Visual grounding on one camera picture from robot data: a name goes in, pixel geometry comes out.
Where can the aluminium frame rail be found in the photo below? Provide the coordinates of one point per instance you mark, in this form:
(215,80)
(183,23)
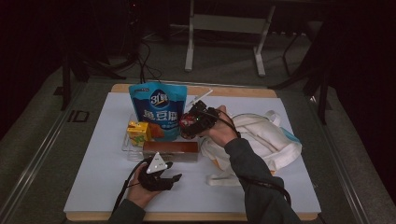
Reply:
(342,174)
(37,158)

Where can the white table mat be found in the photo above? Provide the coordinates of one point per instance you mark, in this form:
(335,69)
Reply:
(102,174)

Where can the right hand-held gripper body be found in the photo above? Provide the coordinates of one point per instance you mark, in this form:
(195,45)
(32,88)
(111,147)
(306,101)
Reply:
(205,119)

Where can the person's right hand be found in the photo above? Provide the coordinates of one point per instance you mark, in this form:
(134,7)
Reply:
(224,130)

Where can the dark curtain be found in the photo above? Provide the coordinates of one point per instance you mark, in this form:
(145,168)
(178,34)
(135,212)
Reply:
(367,62)
(25,46)

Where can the black tripod pole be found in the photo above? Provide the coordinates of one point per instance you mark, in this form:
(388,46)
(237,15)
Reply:
(134,31)

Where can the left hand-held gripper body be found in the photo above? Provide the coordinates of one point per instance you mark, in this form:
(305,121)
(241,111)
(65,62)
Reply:
(154,179)

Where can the white canvas tote bag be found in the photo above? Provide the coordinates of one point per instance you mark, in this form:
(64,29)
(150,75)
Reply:
(267,140)

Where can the blue snack pouch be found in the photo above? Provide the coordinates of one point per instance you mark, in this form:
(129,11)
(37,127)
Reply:
(158,109)

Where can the clear plastic container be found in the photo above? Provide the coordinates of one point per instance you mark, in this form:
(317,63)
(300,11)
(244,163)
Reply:
(132,152)

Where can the person's left hand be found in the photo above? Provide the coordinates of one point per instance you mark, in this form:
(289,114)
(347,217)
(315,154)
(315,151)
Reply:
(138,193)

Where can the brown cookie box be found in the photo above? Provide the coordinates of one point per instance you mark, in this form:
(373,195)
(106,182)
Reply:
(174,149)

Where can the black metal stand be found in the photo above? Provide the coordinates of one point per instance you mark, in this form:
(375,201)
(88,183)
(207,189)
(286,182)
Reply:
(66,87)
(323,102)

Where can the wooden table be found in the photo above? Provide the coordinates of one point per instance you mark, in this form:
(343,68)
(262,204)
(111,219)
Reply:
(243,91)

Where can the white metal desk frame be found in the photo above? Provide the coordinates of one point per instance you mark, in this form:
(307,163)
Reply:
(230,24)

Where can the black chair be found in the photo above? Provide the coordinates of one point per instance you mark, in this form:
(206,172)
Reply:
(291,46)

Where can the yellow drink carton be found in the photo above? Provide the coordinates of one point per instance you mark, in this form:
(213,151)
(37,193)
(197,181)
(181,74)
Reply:
(137,133)

